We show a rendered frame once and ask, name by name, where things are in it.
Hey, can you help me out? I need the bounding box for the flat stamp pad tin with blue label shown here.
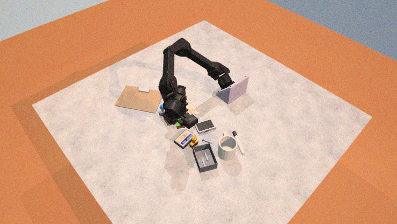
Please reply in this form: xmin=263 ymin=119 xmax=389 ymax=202
xmin=174 ymin=129 xmax=196 ymax=149

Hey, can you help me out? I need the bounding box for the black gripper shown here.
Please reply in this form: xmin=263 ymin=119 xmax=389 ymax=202
xmin=178 ymin=102 xmax=198 ymax=129

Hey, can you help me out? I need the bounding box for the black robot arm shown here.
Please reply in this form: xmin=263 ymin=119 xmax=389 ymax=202
xmin=158 ymin=38 xmax=235 ymax=125

